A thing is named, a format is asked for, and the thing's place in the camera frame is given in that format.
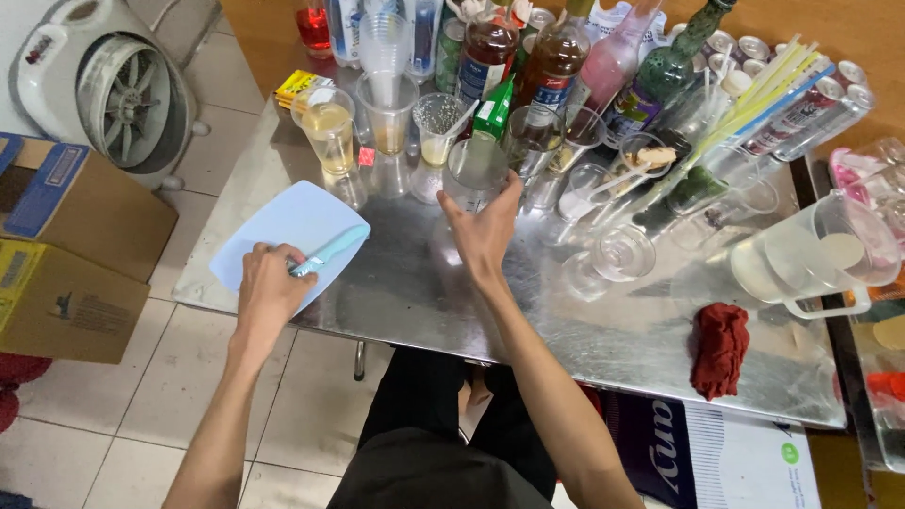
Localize person's right hand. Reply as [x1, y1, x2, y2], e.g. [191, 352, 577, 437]
[436, 170, 523, 279]

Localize person's left hand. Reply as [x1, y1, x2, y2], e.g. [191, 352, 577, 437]
[237, 242, 320, 342]

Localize clear plastic measuring cup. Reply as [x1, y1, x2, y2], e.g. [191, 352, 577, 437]
[444, 138, 510, 214]

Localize light blue handled knife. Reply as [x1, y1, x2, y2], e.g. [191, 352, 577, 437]
[288, 225, 371, 278]

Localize light blue cutting board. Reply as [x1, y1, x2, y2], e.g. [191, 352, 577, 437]
[209, 180, 371, 315]

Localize tall clear drinking glass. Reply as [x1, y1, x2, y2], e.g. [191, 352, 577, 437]
[503, 106, 565, 181]

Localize small glass with white powder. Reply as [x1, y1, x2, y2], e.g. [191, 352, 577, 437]
[559, 164, 615, 222]

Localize plastic cup with white spoon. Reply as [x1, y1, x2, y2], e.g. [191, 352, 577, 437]
[412, 92, 482, 168]

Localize green drink carton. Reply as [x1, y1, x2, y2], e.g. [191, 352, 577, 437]
[472, 76, 516, 141]

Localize clear glass with brown residue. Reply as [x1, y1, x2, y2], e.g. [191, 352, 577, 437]
[559, 106, 608, 174]

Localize small clear glass cup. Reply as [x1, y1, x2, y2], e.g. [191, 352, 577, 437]
[590, 225, 657, 282]

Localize plastic cup with amber liquid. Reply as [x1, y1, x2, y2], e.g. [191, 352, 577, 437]
[355, 71, 420, 156]

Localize plastic cup with yellow liquid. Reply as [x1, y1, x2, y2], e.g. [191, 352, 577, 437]
[291, 86, 356, 176]

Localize glass jar with beige pieces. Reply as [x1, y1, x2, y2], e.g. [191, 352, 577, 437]
[618, 133, 678, 181]

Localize green drink can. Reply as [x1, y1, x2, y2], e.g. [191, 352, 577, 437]
[435, 17, 468, 95]

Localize dark brown syrup bottle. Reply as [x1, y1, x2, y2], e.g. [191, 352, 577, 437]
[456, 0, 520, 107]

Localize amber syrup bottle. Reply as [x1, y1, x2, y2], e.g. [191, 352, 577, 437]
[516, 0, 595, 114]

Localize cardboard box with blue label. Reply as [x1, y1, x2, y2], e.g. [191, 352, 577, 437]
[0, 133, 179, 284]

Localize cardboard box with yellow label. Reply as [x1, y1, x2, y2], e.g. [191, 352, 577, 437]
[0, 239, 151, 365]

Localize clear water bottle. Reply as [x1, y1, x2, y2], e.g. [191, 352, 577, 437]
[327, 0, 369, 69]
[406, 0, 443, 82]

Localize yellow packet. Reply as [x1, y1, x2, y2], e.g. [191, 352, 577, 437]
[274, 69, 335, 110]

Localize pink syrup bottle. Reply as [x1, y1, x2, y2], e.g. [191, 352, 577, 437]
[576, 0, 664, 117]

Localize person's black trousers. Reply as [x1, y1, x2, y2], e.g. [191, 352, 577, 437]
[327, 346, 559, 509]

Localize clear glass with green lime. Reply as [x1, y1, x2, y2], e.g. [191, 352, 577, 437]
[665, 148, 729, 216]

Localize stack of clear plastic cups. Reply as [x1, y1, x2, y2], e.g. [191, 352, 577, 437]
[358, 13, 411, 80]

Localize green textured glass bottle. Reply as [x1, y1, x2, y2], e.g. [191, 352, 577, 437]
[604, 0, 736, 142]

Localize white floor fan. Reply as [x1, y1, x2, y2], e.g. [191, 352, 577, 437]
[7, 0, 212, 192]

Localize dark red cloth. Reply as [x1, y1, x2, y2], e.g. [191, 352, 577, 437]
[689, 303, 750, 402]

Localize red stool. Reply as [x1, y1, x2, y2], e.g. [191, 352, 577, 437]
[0, 352, 52, 434]

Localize cup with red drink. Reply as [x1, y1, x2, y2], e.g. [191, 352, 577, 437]
[296, 0, 333, 59]

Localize white and purple paper carton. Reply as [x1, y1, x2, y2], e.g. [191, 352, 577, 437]
[601, 392, 821, 509]

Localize clear plastic pitcher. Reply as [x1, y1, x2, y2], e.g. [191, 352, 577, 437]
[730, 189, 904, 320]

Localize bundle of drinking straws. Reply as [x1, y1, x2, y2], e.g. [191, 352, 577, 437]
[679, 34, 837, 171]

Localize group of silver drink cans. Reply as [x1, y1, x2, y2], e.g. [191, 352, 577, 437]
[668, 21, 876, 162]

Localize side shelf with packets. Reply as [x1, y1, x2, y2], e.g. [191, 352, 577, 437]
[845, 283, 905, 475]

